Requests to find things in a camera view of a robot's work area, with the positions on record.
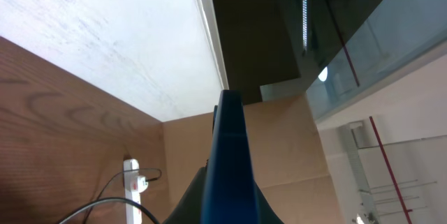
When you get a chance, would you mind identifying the white USB charger adapter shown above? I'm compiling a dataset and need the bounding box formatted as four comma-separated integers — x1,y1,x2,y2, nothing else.
130,175,149,193

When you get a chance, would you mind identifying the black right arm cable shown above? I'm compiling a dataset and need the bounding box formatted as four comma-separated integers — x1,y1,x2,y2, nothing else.
57,197,161,224

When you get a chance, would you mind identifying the blue Galaxy smartphone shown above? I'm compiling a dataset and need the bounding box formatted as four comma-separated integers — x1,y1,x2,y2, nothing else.
200,90,259,224

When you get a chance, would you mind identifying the ceiling strip light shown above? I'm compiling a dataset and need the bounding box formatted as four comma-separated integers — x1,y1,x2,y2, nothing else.
302,0,308,51

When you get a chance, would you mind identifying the white power strip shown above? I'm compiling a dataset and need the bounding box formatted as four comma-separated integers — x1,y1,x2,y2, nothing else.
123,159,142,224

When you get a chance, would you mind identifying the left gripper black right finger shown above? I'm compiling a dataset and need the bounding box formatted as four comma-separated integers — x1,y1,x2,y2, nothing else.
254,183,284,224

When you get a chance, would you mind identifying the black USB charging cable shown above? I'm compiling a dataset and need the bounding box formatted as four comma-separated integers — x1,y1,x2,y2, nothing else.
80,167,163,224

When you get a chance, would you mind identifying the brown cardboard panel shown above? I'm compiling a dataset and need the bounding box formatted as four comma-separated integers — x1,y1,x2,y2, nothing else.
163,96,344,223

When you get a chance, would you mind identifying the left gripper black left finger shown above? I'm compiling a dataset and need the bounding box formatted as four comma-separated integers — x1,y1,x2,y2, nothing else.
163,167,207,224

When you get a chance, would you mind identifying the red vertical pole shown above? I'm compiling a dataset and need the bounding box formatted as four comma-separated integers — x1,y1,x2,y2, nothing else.
369,116,412,224

